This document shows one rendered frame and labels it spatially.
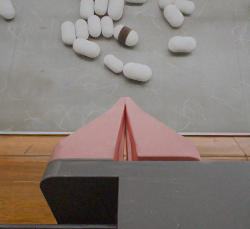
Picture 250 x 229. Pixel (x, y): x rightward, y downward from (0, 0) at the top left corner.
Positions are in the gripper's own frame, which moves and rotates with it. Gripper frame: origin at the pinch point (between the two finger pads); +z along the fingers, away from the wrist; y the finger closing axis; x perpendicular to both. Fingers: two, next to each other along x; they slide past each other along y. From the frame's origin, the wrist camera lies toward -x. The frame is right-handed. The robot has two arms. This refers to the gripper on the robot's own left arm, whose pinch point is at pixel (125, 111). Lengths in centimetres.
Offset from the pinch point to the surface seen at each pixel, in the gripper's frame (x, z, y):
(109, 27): -1.7, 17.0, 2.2
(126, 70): 2.4, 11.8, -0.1
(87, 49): 0.5, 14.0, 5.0
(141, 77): 3.2, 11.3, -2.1
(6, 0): -4.6, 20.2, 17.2
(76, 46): 0.2, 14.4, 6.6
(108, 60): 1.6, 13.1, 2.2
